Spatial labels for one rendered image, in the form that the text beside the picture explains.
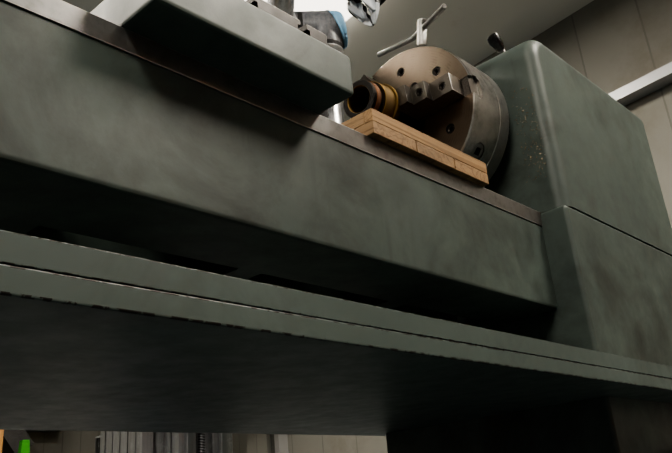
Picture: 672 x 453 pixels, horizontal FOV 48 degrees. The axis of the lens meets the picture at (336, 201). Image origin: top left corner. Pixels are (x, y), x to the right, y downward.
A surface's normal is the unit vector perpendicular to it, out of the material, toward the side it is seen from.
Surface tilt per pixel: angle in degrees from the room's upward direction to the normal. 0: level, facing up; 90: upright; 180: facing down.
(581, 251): 90
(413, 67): 90
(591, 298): 90
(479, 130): 117
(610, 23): 90
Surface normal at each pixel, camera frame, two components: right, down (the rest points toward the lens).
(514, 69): -0.68, -0.23
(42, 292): 0.73, -0.32
